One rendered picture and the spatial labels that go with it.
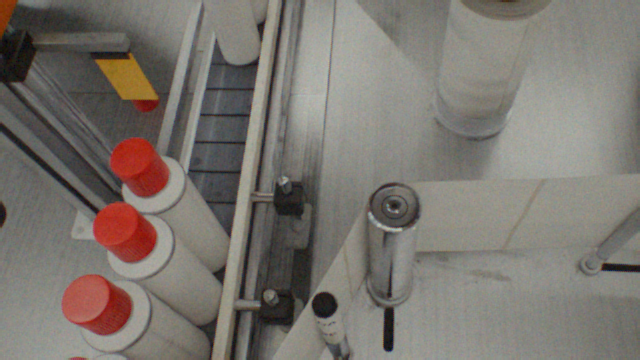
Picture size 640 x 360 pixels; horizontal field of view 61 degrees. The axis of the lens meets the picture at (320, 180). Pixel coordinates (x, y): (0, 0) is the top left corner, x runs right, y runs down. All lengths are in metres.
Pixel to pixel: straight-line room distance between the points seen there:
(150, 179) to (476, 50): 0.30
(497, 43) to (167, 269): 0.33
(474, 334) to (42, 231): 0.51
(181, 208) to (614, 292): 0.41
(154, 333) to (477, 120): 0.38
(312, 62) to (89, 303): 0.48
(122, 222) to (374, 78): 0.38
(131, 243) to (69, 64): 0.52
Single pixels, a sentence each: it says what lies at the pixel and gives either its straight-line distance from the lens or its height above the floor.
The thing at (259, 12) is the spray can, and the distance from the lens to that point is 0.73.
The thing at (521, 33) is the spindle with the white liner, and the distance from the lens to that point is 0.51.
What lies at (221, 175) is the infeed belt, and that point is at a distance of 0.62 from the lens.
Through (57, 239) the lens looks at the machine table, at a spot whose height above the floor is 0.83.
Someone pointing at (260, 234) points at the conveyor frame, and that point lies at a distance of 0.59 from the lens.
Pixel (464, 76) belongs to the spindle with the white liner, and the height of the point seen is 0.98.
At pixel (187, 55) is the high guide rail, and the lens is 0.62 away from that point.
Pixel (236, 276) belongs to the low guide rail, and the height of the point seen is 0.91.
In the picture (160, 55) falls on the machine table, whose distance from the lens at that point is 0.82.
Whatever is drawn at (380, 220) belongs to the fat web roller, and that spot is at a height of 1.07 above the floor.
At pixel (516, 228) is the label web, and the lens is 0.49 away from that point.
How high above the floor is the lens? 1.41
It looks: 62 degrees down
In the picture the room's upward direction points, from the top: 12 degrees counter-clockwise
